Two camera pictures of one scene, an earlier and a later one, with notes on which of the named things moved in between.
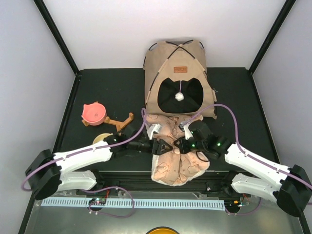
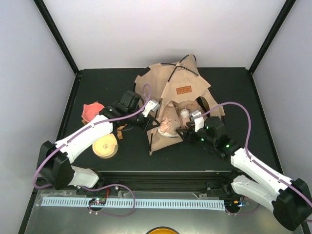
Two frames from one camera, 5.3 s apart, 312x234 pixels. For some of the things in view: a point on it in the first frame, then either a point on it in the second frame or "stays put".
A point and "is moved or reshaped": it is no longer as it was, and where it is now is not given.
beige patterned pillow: [171, 167] to [171, 121]
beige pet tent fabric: [176, 81] is moved or reshaped
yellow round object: [163, 230] stays put
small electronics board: [97, 201] stays put
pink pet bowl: [93, 114] stays put
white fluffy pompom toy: [179, 96] to [185, 113]
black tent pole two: [172, 43] to [164, 64]
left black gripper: [157, 150] to [147, 125]
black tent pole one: [193, 57] to [169, 75]
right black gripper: [182, 146] to [187, 132]
